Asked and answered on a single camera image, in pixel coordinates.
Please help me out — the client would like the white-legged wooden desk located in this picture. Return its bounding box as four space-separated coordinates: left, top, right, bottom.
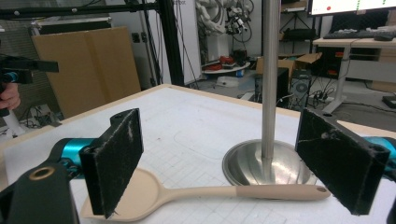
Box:
312 36 396 115

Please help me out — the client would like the black keyboard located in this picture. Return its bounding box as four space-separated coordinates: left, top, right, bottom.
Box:
322 29 396 40

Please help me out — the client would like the computer monitor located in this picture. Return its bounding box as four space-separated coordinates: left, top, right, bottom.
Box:
306 0 396 17

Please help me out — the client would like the black computer mouse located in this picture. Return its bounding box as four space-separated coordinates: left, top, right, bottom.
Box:
373 32 395 42

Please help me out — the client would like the beige silicone spatula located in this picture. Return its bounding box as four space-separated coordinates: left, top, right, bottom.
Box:
79 166 332 223

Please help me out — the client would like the black computer tower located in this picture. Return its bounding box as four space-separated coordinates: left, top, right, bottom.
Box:
289 69 313 110

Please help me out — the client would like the black metal frame post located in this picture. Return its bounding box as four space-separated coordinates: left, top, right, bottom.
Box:
156 0 186 87

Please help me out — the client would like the white grid mat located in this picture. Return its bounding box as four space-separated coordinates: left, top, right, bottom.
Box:
3 86 396 224

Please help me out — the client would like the open cardboard box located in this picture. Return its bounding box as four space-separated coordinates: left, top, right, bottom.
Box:
255 51 323 77

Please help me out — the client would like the brown cardboard sheet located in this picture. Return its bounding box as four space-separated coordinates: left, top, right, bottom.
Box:
31 26 142 119

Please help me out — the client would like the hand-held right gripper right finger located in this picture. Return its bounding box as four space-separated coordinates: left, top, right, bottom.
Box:
294 106 392 217

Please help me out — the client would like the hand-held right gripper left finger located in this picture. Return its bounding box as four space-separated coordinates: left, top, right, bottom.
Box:
78 107 145 219

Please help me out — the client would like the black metal frame crossbar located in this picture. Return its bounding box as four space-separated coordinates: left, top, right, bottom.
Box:
0 2 160 21

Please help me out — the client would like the white round platform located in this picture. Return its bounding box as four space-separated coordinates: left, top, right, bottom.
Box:
201 61 251 77

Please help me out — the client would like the metal stand with round base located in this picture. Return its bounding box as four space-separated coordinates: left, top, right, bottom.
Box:
221 0 318 188

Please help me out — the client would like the white robot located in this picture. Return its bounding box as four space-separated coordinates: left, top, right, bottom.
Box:
195 0 233 63

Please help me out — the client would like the white power strip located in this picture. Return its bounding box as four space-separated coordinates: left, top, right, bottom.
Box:
307 92 336 105

